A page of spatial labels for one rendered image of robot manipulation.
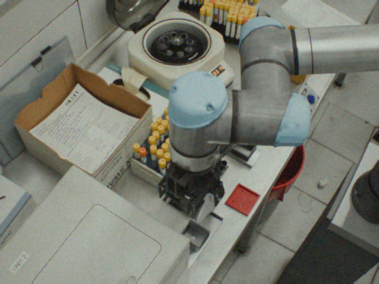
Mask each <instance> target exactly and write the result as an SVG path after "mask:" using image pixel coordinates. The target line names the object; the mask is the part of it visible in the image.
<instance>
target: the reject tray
mask: <svg viewBox="0 0 379 284"><path fill-rule="evenodd" d="M260 197H261V194H259V193H256V192H255V191H253V190H251V189H249V188H248V187H245V186H243V185H241V184H240V183H238V185H237V186H236V188H235V189H234V190H233V191H232V193H231V195H230V196H229V197H228V198H227V200H226V202H225V204H226V205H228V206H229V207H231V208H233V209H235V210H237V211H239V212H240V213H241V214H244V215H246V216H248V215H249V214H250V212H251V211H252V209H253V208H254V206H255V204H256V203H257V202H258V201H259V199H260Z"/></svg>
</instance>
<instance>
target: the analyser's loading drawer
mask: <svg viewBox="0 0 379 284"><path fill-rule="evenodd" d="M223 219H224V216H222V215H221V214H219V213H218V212H215V211H213V212H211V213H210V214H208V215H207V216H206V217H205V218H204V220H202V222H199V223H197V222H196V220H194V219H193V218H192V219H191V220H189V222H188V224H187V225H186V227H184V229H183V231H182V233H181V234H182V235H184V236H185V237H187V238H189V266H188V267H189V269H190V268H191V266H192V265H193V264H194V261H196V259H197V257H198V256H199V255H200V253H201V252H202V251H203V249H204V247H205V246H206V244H207V243H208V242H209V241H210V239H211V237H213V235H214V234H215V232H216V230H217V229H218V228H219V226H220V224H223ZM193 237H195V239H192V238H193Z"/></svg>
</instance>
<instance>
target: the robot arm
mask: <svg viewBox="0 0 379 284"><path fill-rule="evenodd" d="M239 54H240V74H241V90H235V89H226V88H225V86H224V84H223V82H222V80H221V79H220V78H219V77H216V76H213V75H211V74H209V73H208V72H203V71H194V72H188V73H186V74H184V75H181V76H180V77H179V78H178V79H177V80H176V81H175V82H174V83H173V85H172V86H171V89H170V92H169V104H168V107H167V114H168V117H169V152H170V155H171V160H172V164H171V165H170V166H169V167H168V168H167V170H166V171H165V175H164V177H163V178H162V180H161V181H160V182H159V183H158V192H159V198H160V199H161V198H162V196H163V195H164V194H166V196H167V197H168V198H167V200H166V203H169V202H170V201H171V200H172V199H173V198H174V197H175V199H174V202H175V203H176V204H178V205H180V206H181V209H180V210H181V211H182V212H184V213H186V214H190V213H191V212H192V218H193V219H194V217H195V215H196V213H198V211H199V210H200V208H201V210H200V213H199V214H198V217H197V219H196V222H197V223H199V222H201V221H202V220H204V218H205V217H206V216H207V215H208V214H210V213H211V212H213V211H214V210H215V208H216V207H217V205H218V204H219V202H220V201H221V200H222V199H223V197H224V195H225V188H224V186H223V181H220V177H221V176H220V174H219V173H218V171H217V169H215V168H214V167H215V165H216V164H217V163H218V162H219V161H220V160H221V159H222V158H223V157H225V156H226V155H227V154H228V153H229V152H230V151H231V147H232V146H233V145H268V146H273V147H277V146H296V147H297V146H301V145H302V144H304V143H305V141H306V139H307V136H308V135H309V127H310V121H311V108H310V104H309V102H308V99H307V98H306V97H305V95H299V94H296V93H293V94H292V91H291V84H290V76H294V75H295V76H296V75H310V74H315V75H316V74H335V73H340V74H341V73H347V72H351V73H354V72H371V71H375V72H377V71H379V24H364V25H362V24H360V25H349V26H329V27H327V26H324V27H313V28H294V29H291V28H288V29H284V28H283V26H282V25H281V24H280V23H279V22H278V21H277V20H275V19H271V18H268V17H263V16H259V17H255V18H252V19H250V20H248V21H247V22H246V23H245V24H244V25H243V27H242V28H241V31H240V43H239ZM164 182H165V185H164ZM161 187H162V188H163V189H164V190H163V191H161ZM351 199H352V204H353V205H354V209H356V212H358V215H360V216H361V217H362V218H364V219H365V220H366V221H369V222H371V223H372V224H379V158H378V161H377V162H376V163H375V165H374V166H373V167H372V169H371V170H367V171H366V172H364V173H363V174H361V176H359V177H358V179H357V180H356V181H355V183H354V184H353V187H352V189H351Z"/></svg>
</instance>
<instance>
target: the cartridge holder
mask: <svg viewBox="0 0 379 284"><path fill-rule="evenodd" d="M261 154H262V151H261V150H259V149H257V145H233V146H232V147H231V151H230V152H229V153H228V155H230V156H231V157H233V158H234V159H236V160H238V161H239V162H242V163H243V164H245V165H247V166H249V167H251V168H252V167H253V166H254V164H255V163H256V161H257V160H258V159H259V158H260V156H261Z"/></svg>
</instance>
